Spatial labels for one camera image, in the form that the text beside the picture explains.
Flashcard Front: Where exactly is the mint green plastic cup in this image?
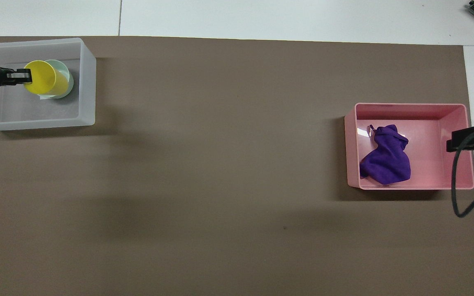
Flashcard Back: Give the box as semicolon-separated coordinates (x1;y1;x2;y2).
39;59;74;100

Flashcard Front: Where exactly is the purple cloth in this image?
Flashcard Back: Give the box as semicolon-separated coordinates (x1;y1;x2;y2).
359;124;411;186

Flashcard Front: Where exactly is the translucent white plastic box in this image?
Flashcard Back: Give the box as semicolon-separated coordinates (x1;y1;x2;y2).
0;37;97;132

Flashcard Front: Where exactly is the yellow plastic cup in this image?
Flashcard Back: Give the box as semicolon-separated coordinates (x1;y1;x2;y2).
23;60;70;97

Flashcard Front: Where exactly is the pink plastic box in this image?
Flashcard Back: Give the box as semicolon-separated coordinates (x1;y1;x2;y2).
344;102;474;191

